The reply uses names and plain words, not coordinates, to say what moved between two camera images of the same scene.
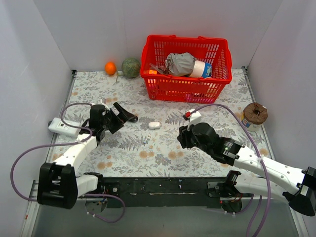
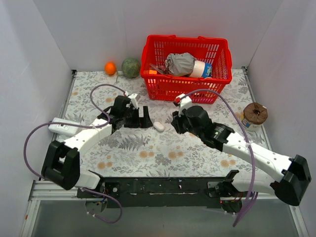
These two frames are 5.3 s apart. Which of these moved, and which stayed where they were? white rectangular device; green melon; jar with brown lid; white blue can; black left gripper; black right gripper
Moved: black right gripper; black left gripper
Stayed: white blue can; white rectangular device; green melon; jar with brown lid
